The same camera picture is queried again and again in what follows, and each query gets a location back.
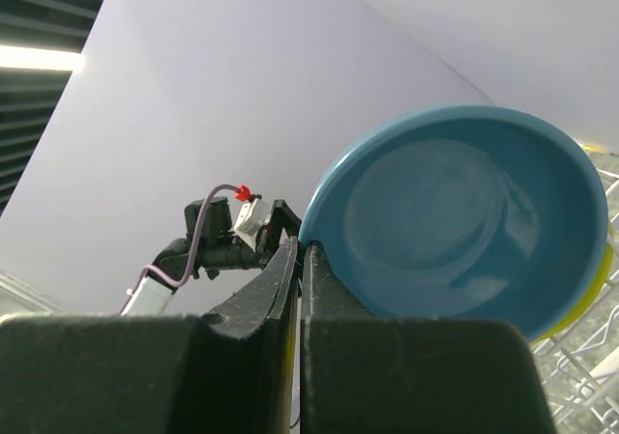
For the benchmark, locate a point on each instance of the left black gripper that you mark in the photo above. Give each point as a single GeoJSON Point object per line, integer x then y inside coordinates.
{"type": "Point", "coordinates": [281, 219]}

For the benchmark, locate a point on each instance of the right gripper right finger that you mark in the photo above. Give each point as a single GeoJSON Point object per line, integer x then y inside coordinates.
{"type": "Point", "coordinates": [361, 373]}

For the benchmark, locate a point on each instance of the green shallow bowl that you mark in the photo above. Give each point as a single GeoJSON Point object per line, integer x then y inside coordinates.
{"type": "Point", "coordinates": [603, 272]}

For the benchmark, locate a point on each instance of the white wire dish rack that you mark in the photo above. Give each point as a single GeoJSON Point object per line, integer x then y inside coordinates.
{"type": "Point", "coordinates": [579, 366]}

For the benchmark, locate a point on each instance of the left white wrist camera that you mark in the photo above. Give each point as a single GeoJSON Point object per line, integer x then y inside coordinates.
{"type": "Point", "coordinates": [250, 220]}

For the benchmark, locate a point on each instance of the blue shallow bowl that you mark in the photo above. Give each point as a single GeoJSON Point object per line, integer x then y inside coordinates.
{"type": "Point", "coordinates": [469, 211]}

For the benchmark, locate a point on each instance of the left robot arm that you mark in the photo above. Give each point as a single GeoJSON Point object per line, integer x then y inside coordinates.
{"type": "Point", "coordinates": [215, 242]}

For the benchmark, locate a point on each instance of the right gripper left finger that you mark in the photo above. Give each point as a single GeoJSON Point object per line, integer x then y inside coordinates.
{"type": "Point", "coordinates": [227, 371]}

